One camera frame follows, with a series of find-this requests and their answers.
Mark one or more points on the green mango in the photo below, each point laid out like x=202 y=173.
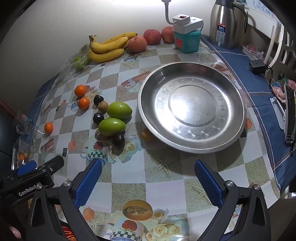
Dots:
x=111 y=125
x=119 y=110

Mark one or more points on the dark plum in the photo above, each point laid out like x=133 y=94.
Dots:
x=98 y=118
x=118 y=140
x=98 y=99

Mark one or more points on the small orange tangerine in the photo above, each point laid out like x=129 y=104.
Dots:
x=48 y=127

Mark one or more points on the brown kiwi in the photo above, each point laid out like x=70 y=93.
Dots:
x=100 y=136
x=103 y=106

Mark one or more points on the round steel basin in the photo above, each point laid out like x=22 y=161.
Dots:
x=192 y=104

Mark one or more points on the black charger adapter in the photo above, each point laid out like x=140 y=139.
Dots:
x=257 y=67

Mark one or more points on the small green fruit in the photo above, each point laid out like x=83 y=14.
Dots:
x=79 y=65

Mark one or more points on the white frame rack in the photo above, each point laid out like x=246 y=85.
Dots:
x=276 y=39

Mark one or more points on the white power strip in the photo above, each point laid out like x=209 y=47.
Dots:
x=187 y=22

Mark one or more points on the stainless steel thermos jug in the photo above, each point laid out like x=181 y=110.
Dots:
x=225 y=23

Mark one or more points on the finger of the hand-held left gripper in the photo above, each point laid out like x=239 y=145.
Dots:
x=26 y=167
x=54 y=163

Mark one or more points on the clear glass mug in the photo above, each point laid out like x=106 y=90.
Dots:
x=23 y=125

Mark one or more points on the yellow banana bunch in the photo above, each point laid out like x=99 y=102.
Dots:
x=106 y=46

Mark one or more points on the teal plastic box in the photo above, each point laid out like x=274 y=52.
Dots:
x=187 y=41

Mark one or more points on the red printed packet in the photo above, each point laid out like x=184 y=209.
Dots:
x=67 y=231

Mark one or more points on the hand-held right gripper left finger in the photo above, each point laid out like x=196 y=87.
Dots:
x=91 y=176

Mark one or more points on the pink snack packet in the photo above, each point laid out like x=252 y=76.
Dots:
x=253 y=52

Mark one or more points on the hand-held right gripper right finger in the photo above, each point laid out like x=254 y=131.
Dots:
x=208 y=180

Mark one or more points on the person's left hand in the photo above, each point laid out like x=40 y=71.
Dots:
x=15 y=232

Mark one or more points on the smartphone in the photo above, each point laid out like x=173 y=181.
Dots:
x=290 y=113

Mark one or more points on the colourful snack packet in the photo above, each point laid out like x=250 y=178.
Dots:
x=278 y=89

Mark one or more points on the checkered plastic tablecloth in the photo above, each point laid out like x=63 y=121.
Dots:
x=161 y=60

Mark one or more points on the red apple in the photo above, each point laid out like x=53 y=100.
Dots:
x=152 y=37
x=137 y=44
x=167 y=34

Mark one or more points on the white phone stand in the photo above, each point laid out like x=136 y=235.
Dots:
x=278 y=113

